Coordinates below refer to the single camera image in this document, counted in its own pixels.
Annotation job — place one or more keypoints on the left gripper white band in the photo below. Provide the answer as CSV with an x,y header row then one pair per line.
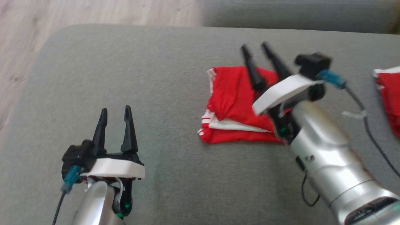
x,y
115,168

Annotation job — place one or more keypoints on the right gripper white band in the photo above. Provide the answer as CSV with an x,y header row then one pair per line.
x,y
284,90

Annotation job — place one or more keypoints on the red jersey white sleeves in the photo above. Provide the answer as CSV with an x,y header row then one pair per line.
x,y
231,93

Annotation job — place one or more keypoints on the red shorts white waistband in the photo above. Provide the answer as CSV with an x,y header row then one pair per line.
x,y
390,93

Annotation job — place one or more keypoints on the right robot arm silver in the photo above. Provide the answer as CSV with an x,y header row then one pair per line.
x,y
328,156

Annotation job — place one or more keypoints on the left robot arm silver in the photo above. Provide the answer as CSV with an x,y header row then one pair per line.
x,y
97,203

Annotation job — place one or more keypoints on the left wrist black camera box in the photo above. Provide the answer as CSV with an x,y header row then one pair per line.
x,y
76,157

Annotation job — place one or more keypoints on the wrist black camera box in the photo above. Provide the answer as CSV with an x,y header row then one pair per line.
x,y
76,157
312,64

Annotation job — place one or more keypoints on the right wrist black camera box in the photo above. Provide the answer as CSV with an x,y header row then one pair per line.
x,y
312,64

